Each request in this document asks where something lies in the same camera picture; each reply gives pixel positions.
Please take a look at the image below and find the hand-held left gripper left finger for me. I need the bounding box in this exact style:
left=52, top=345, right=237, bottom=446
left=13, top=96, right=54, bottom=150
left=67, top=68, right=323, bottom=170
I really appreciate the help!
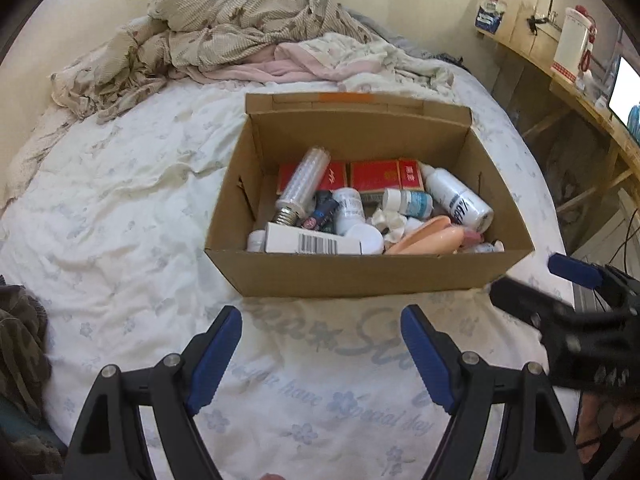
left=64, top=305, right=244, bottom=480

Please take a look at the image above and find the black power plug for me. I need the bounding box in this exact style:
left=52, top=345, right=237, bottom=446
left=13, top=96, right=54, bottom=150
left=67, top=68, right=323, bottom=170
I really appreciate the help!
left=525, top=10, right=558, bottom=36

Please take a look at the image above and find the white cabinet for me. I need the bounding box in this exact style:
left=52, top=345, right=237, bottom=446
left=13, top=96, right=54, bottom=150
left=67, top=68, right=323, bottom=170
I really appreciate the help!
left=570, top=200, right=640, bottom=311

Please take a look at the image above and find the white barcode carton box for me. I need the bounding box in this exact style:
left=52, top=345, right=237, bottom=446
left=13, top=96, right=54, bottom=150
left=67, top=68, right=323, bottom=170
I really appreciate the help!
left=264, top=222, right=363, bottom=255

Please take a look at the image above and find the brown cardboard box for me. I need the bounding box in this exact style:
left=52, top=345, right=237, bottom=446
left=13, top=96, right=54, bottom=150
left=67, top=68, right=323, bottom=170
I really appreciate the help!
left=204, top=92, right=536, bottom=298

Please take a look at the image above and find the dark patterned cloth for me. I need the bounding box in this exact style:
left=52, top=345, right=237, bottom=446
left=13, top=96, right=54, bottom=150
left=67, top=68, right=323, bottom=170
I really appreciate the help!
left=0, top=275, right=56, bottom=431

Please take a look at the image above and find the peach plastic case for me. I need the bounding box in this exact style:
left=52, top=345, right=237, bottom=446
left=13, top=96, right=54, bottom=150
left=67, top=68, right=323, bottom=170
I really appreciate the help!
left=385, top=215, right=467, bottom=256

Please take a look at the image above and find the corn shaped light bulb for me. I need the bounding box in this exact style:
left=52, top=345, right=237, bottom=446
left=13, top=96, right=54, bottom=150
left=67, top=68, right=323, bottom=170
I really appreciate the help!
left=271, top=146, right=332, bottom=228

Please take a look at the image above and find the computer monitor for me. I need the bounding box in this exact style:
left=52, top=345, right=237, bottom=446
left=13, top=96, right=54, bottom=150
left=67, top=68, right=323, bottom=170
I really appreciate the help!
left=607, top=55, right=640, bottom=128

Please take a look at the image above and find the large white pill bottle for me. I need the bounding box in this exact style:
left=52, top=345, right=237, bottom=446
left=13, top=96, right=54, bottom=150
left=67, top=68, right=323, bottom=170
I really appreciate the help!
left=332, top=187, right=366, bottom=236

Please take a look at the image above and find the beige patterned blanket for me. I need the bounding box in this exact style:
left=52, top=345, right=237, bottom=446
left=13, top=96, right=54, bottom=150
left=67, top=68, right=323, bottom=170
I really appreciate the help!
left=50, top=0, right=373, bottom=126

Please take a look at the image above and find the person's right hand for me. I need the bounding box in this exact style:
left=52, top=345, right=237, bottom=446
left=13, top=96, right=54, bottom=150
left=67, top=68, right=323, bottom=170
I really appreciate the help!
left=575, top=392, right=640, bottom=466

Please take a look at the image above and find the white cream jar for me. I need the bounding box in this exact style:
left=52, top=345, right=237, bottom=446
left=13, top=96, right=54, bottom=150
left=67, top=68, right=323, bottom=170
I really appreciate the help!
left=345, top=223, right=385, bottom=255

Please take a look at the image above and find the wooden wall shelf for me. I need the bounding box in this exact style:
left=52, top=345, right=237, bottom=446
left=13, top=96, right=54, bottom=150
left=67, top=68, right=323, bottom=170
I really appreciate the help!
left=475, top=5, right=640, bottom=221

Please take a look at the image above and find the white container red trim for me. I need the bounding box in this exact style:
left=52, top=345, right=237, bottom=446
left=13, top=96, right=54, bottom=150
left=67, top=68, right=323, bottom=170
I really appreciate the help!
left=551, top=6, right=598, bottom=81

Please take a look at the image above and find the white pink blanket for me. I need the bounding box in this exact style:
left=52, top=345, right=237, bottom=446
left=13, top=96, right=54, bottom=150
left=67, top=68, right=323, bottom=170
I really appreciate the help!
left=200, top=32, right=456, bottom=106

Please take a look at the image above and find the white bottle blue label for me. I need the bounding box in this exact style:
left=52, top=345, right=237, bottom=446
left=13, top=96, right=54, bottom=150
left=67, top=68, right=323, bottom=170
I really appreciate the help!
left=382, top=187, right=434, bottom=220

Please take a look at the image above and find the red carton box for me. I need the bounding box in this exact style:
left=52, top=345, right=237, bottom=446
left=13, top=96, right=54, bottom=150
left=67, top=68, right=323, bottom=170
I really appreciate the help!
left=349, top=158, right=425, bottom=195
left=276, top=161, right=349, bottom=197

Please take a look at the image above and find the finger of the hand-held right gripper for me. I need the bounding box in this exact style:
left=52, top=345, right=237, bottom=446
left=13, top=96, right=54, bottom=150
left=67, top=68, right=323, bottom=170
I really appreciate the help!
left=547, top=252, right=640, bottom=301
left=489, top=277, right=576, bottom=333

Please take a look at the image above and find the black cable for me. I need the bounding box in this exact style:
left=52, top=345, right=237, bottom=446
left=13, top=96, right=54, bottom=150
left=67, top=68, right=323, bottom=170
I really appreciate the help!
left=607, top=230, right=640, bottom=271

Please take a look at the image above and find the white scrunchie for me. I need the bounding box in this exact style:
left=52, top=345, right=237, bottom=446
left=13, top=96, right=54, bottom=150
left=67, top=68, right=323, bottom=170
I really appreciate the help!
left=370, top=207, right=423, bottom=241

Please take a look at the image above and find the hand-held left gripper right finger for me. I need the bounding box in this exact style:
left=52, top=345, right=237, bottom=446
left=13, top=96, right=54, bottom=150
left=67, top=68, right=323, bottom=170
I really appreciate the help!
left=400, top=304, right=586, bottom=480

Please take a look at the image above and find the white spray bottle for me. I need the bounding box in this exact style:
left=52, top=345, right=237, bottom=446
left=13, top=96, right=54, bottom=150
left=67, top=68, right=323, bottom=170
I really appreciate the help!
left=419, top=161, right=495, bottom=233

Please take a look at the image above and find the grey cloth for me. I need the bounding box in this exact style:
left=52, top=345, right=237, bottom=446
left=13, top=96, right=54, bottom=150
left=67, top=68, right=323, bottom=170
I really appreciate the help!
left=340, top=7, right=471, bottom=73

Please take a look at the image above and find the blue white jar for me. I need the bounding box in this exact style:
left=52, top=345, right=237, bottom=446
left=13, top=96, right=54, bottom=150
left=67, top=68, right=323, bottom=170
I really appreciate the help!
left=474, top=0, right=508, bottom=36

